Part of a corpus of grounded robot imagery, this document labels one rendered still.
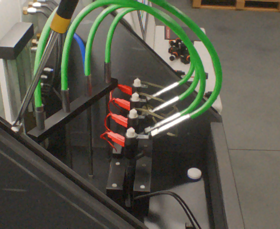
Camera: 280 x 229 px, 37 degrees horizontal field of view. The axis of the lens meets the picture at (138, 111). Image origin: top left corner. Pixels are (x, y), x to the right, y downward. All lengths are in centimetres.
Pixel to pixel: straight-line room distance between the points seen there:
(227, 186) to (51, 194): 57
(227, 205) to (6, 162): 58
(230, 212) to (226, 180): 11
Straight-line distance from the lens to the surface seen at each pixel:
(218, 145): 117
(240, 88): 359
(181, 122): 89
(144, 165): 102
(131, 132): 91
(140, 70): 119
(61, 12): 47
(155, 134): 91
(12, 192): 59
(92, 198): 59
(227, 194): 102
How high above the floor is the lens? 162
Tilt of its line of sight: 31 degrees down
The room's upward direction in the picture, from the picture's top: 2 degrees clockwise
